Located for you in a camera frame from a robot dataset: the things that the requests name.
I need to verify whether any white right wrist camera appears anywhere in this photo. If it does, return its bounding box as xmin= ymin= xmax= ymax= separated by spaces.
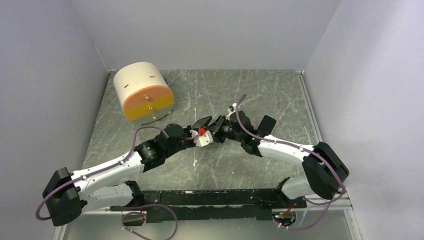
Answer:
xmin=225 ymin=103 xmax=237 ymax=121

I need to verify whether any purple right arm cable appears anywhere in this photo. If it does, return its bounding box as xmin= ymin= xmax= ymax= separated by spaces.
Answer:
xmin=233 ymin=94 xmax=347 ymax=231

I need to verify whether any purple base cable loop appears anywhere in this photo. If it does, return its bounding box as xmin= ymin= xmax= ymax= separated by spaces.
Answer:
xmin=120 ymin=203 xmax=179 ymax=240

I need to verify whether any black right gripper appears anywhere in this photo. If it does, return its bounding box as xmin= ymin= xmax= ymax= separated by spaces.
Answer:
xmin=204 ymin=114 xmax=244 ymax=144

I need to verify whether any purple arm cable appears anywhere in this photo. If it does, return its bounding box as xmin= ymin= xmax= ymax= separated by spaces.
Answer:
xmin=233 ymin=94 xmax=347 ymax=231
xmin=35 ymin=125 xmax=200 ymax=222

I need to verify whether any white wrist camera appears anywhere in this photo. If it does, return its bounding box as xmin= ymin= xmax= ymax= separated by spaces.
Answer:
xmin=225 ymin=103 xmax=237 ymax=121
xmin=191 ymin=130 xmax=214 ymax=147

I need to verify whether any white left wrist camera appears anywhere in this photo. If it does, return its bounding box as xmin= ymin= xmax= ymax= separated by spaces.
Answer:
xmin=191 ymin=130 xmax=214 ymax=147

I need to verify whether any black phone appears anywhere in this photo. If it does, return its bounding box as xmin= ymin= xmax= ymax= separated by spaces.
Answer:
xmin=192 ymin=116 xmax=213 ymax=131

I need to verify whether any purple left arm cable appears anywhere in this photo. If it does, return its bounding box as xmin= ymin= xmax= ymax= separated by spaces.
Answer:
xmin=35 ymin=125 xmax=200 ymax=222

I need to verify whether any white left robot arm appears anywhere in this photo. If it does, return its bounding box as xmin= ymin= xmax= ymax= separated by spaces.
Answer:
xmin=35 ymin=123 xmax=206 ymax=227

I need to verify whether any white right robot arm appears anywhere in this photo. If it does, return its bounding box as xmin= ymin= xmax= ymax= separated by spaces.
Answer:
xmin=205 ymin=110 xmax=350 ymax=208

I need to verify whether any white cylindrical drawer box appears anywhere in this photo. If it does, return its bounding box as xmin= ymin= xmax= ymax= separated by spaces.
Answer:
xmin=113 ymin=61 xmax=174 ymax=126

